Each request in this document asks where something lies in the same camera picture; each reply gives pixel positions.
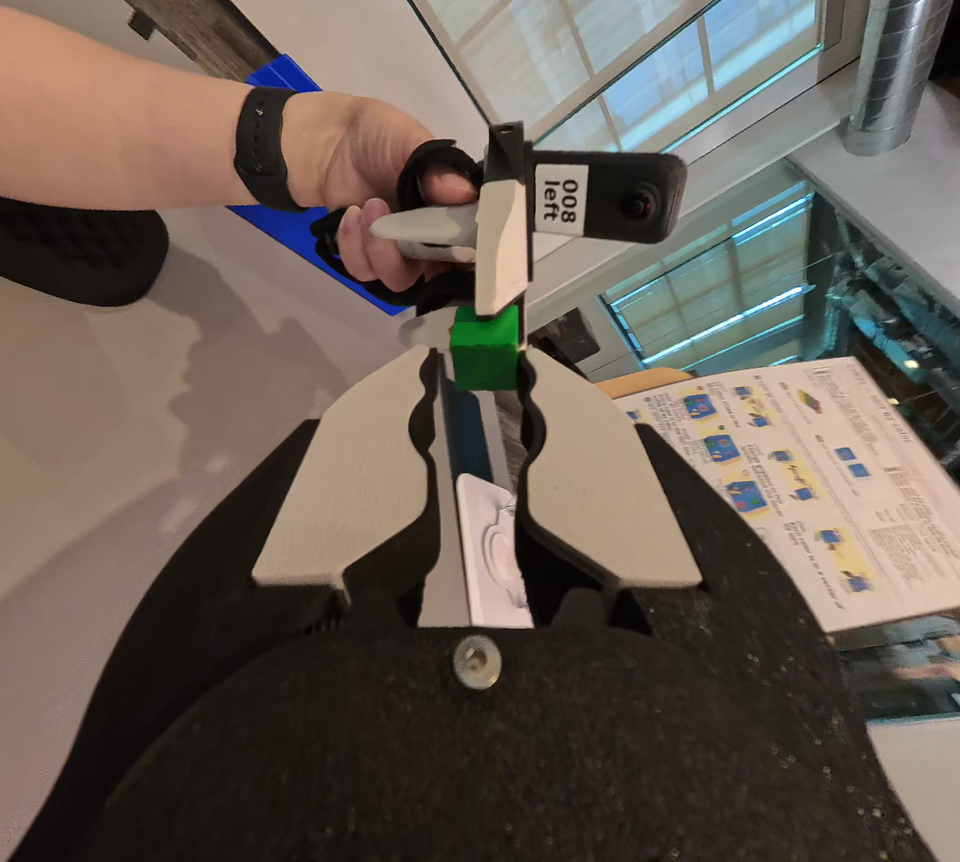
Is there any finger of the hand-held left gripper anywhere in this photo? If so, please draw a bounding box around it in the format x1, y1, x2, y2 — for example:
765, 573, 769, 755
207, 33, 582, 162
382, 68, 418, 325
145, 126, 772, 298
473, 180, 537, 320
397, 312, 455, 353

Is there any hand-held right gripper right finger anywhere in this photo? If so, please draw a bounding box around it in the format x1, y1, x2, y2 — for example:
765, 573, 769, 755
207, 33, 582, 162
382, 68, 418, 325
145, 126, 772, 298
516, 346, 706, 619

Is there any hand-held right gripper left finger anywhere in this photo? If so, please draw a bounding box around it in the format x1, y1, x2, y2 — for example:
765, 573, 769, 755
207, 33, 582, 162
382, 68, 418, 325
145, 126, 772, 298
251, 346, 444, 619

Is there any green wooden cube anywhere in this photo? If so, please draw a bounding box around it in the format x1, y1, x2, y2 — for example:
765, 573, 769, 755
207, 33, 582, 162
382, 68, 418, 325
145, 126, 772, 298
450, 305, 523, 393

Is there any blue plastic bin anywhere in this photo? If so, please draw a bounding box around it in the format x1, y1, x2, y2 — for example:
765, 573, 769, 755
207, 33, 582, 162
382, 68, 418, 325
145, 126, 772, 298
227, 54, 412, 317

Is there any person's left forearm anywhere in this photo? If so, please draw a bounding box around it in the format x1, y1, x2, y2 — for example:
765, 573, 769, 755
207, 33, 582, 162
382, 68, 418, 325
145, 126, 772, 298
0, 3, 258, 212

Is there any person's left hand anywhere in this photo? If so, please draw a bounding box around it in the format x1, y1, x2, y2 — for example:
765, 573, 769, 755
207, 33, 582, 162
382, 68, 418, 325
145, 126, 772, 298
281, 90, 481, 295

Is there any dark equipment case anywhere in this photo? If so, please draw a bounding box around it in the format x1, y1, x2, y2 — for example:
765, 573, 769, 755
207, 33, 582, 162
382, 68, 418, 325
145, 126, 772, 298
538, 307, 603, 377

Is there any tall window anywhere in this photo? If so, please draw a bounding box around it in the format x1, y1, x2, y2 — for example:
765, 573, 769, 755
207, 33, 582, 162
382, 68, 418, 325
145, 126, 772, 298
347, 0, 835, 153

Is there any black wristwatch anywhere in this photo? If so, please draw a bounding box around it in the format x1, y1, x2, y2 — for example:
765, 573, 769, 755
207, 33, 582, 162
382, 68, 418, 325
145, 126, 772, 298
233, 85, 306, 213

